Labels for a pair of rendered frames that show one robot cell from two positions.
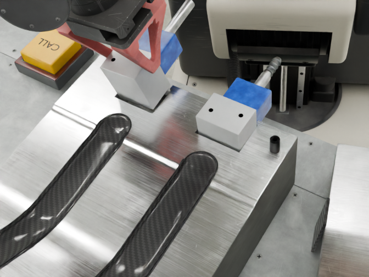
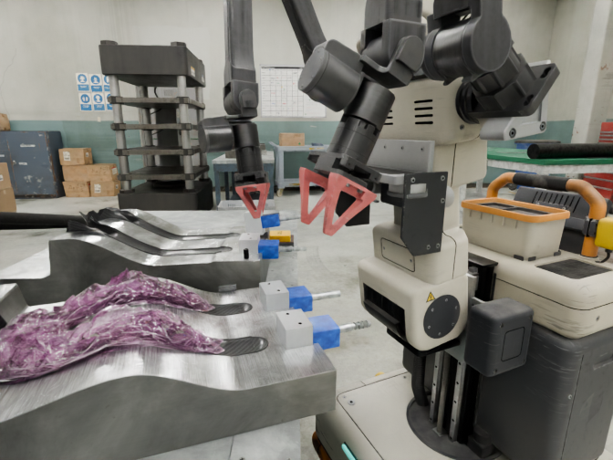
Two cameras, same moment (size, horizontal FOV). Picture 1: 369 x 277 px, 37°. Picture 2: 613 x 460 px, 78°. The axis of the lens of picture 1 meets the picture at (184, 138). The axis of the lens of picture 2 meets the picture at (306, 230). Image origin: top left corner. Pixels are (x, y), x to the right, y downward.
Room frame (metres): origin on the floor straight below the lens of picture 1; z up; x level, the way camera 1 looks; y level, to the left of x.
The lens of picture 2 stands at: (-0.07, -0.64, 1.12)
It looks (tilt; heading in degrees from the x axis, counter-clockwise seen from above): 15 degrees down; 46
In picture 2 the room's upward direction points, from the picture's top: straight up
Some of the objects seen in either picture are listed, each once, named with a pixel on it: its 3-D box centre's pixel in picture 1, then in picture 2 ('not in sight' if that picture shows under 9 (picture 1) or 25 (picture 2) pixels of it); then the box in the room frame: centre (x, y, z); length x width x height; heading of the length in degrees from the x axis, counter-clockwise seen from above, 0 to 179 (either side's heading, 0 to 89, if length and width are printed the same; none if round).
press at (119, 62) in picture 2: not in sight; (168, 137); (2.19, 4.38, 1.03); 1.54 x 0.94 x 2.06; 51
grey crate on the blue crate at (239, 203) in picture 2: not in sight; (247, 209); (2.26, 2.71, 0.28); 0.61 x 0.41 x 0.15; 141
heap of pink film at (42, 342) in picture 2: not in sight; (111, 314); (0.05, -0.17, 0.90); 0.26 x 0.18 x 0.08; 155
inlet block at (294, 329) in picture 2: not in sight; (327, 330); (0.27, -0.33, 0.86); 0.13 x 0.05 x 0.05; 155
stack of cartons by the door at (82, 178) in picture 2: not in sight; (90, 172); (1.81, 6.77, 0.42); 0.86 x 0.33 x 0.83; 141
